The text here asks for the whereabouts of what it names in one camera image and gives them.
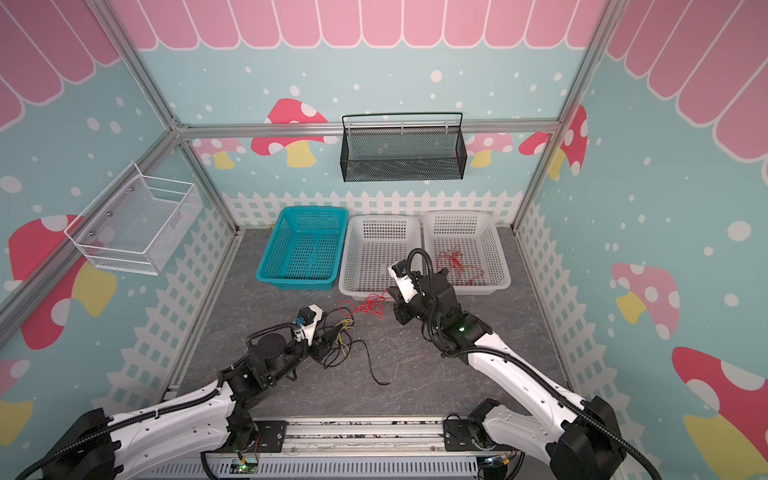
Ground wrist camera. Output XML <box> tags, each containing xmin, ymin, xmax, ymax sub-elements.
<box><xmin>387</xmin><ymin>260</ymin><xmax>418</xmax><ymax>304</ymax></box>
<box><xmin>292</xmin><ymin>304</ymin><xmax>323</xmax><ymax>346</ymax></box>

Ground red cable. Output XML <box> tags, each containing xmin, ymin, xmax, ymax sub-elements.
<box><xmin>337</xmin><ymin>290</ymin><xmax>392</xmax><ymax>320</ymax></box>
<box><xmin>434</xmin><ymin>244</ymin><xmax>486</xmax><ymax>287</ymax></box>

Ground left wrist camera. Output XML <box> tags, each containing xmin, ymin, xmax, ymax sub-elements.
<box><xmin>292</xmin><ymin>304</ymin><xmax>323</xmax><ymax>346</ymax></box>

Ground white wire mesh wall basket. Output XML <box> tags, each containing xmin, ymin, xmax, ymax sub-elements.
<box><xmin>64</xmin><ymin>164</ymin><xmax>203</xmax><ymax>276</ymax></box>

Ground black wire mesh wall basket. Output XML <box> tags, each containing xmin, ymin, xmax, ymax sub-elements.
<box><xmin>340</xmin><ymin>111</ymin><xmax>468</xmax><ymax>182</ymax></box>

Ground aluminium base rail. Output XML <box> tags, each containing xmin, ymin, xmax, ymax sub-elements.
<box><xmin>119</xmin><ymin>407</ymin><xmax>557</xmax><ymax>479</ymax></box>

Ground right white plastic basket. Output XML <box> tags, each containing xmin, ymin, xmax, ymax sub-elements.
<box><xmin>422</xmin><ymin>211</ymin><xmax>511</xmax><ymax>296</ymax></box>

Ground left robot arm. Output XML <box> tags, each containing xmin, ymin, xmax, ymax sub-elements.
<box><xmin>18</xmin><ymin>323</ymin><xmax>340</xmax><ymax>479</ymax></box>

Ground teal plastic basket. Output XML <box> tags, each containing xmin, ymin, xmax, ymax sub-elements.
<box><xmin>255</xmin><ymin>206</ymin><xmax>349</xmax><ymax>291</ymax></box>

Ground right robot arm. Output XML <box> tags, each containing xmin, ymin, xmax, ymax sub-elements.
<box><xmin>388</xmin><ymin>248</ymin><xmax>661</xmax><ymax>479</ymax></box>

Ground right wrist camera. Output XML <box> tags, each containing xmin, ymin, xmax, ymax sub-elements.
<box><xmin>387</xmin><ymin>260</ymin><xmax>418</xmax><ymax>304</ymax></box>

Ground black cable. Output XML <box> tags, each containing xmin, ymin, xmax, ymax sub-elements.
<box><xmin>317</xmin><ymin>317</ymin><xmax>391</xmax><ymax>387</ymax></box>

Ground middle white plastic basket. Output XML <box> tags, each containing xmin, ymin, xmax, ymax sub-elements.
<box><xmin>339</xmin><ymin>215</ymin><xmax>422</xmax><ymax>301</ymax></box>

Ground white plastic basket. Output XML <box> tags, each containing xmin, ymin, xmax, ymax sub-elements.
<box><xmin>339</xmin><ymin>215</ymin><xmax>422</xmax><ymax>301</ymax></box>
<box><xmin>422</xmin><ymin>211</ymin><xmax>511</xmax><ymax>296</ymax></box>

